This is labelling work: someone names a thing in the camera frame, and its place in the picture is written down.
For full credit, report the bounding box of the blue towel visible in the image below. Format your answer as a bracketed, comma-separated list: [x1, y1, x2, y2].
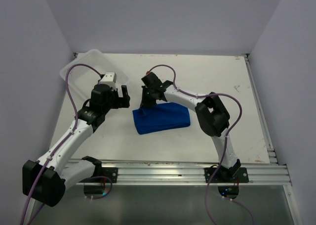
[132, 102, 191, 135]

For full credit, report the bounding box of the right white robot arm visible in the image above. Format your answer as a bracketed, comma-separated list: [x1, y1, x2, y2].
[141, 72, 241, 182]

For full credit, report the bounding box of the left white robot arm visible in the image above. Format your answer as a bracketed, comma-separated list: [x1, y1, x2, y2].
[22, 84, 130, 207]

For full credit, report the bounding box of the white plastic basket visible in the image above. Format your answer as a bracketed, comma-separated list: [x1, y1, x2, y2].
[60, 49, 129, 100]

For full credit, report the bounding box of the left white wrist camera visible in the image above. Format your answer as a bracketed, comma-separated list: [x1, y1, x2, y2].
[98, 72, 117, 90]

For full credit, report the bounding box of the aluminium mounting rail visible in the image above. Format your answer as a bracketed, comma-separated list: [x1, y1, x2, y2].
[102, 161, 291, 186]

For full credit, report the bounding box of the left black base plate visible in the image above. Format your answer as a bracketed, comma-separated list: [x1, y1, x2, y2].
[97, 167, 119, 183]

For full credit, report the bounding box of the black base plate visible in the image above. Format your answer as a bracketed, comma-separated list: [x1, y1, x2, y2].
[97, 167, 119, 183]
[204, 167, 249, 183]

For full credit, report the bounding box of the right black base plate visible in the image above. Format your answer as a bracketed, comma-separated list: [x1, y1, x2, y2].
[204, 167, 249, 183]

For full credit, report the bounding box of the right side aluminium rail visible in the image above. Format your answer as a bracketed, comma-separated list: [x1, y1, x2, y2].
[243, 54, 279, 165]

